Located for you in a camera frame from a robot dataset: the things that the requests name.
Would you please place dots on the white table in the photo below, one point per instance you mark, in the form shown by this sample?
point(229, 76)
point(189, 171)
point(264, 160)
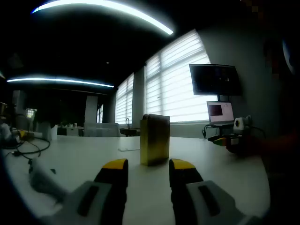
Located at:
point(93, 164)

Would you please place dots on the wide window blind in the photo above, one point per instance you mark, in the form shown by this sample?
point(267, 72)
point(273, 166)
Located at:
point(178, 82)

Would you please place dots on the black wall monitor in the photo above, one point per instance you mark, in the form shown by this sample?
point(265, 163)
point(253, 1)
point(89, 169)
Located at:
point(215, 79)

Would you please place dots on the white pillar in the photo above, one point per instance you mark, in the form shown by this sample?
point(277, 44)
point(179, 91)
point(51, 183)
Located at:
point(91, 110)

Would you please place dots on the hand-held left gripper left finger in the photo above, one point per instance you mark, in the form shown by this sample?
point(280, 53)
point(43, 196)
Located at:
point(110, 187)

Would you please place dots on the narrow window blind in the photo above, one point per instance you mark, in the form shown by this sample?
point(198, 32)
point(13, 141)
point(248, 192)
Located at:
point(124, 103)

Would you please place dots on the metal faucet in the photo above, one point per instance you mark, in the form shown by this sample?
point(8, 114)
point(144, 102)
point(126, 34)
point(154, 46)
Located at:
point(127, 122)

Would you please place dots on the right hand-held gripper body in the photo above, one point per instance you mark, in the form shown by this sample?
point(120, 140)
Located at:
point(239, 123)

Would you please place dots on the white plant pot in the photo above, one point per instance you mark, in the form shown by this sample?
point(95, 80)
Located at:
point(48, 132)

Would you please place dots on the dark sink basin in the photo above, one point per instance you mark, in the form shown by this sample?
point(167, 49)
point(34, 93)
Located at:
point(130, 131)

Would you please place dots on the black laptop stand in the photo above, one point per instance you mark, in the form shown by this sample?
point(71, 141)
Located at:
point(218, 127)

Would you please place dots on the small black part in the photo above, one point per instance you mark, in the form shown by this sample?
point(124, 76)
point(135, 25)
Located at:
point(53, 171)

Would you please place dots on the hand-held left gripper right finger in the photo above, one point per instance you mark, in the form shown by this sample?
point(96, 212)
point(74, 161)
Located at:
point(182, 187)

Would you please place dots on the open laptop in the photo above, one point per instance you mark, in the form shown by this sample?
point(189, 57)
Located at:
point(220, 112)

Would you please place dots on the yellow tool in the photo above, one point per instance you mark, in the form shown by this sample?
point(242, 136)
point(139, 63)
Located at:
point(23, 134)

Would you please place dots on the gold mask box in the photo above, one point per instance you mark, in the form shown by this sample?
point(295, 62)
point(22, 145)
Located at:
point(154, 140)

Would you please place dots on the long ceiling light strip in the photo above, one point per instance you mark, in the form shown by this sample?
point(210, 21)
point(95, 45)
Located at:
point(105, 8)

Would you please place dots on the person's right hand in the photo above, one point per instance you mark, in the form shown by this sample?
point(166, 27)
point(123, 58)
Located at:
point(243, 146)

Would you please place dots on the white flat strip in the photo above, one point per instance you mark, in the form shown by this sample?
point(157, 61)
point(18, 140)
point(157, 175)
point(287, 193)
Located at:
point(129, 149)

